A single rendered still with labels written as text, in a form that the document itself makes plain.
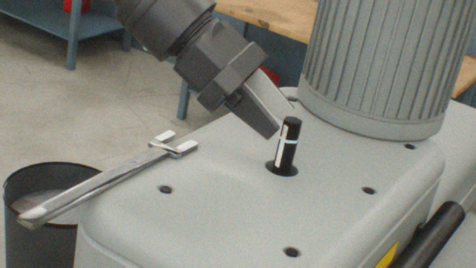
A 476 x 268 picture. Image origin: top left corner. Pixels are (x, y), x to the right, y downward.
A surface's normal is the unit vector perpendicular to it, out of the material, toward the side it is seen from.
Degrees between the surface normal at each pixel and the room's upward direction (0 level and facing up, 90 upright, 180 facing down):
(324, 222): 0
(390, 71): 90
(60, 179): 86
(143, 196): 0
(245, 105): 90
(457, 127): 0
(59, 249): 94
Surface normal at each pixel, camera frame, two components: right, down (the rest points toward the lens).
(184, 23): 0.05, 0.00
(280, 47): -0.52, 0.29
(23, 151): 0.18, -0.88
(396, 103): 0.08, 0.45
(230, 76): 0.22, -0.18
